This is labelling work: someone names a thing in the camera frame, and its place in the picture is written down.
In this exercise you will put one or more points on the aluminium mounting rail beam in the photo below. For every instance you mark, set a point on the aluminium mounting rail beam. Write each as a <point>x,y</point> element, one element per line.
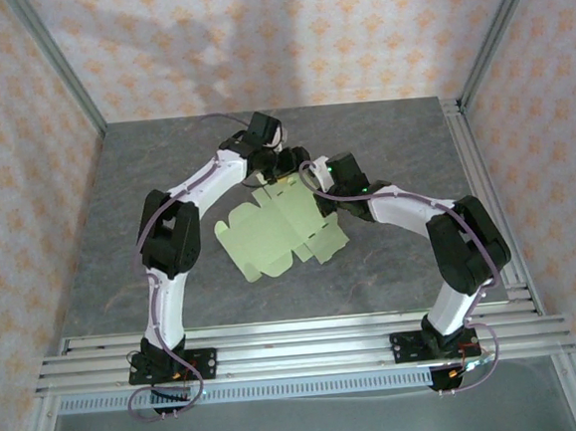
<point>303,349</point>

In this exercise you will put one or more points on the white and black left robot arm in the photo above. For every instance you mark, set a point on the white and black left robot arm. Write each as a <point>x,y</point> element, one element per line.
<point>168,305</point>

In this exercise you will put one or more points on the aluminium frame post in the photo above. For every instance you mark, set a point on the aluminium frame post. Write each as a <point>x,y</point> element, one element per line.
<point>60,63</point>
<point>498,29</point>

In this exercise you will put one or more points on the light green paper box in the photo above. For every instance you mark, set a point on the light green paper box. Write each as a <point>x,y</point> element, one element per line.
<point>269,232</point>

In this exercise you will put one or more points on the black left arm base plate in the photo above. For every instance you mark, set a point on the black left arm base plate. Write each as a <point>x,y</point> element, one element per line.
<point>207,364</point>

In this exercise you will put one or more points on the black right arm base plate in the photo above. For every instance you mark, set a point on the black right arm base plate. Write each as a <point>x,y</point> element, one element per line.
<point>403,348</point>

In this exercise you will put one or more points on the aluminium side rail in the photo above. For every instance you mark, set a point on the aluminium side rail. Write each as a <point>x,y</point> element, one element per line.
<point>473,171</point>

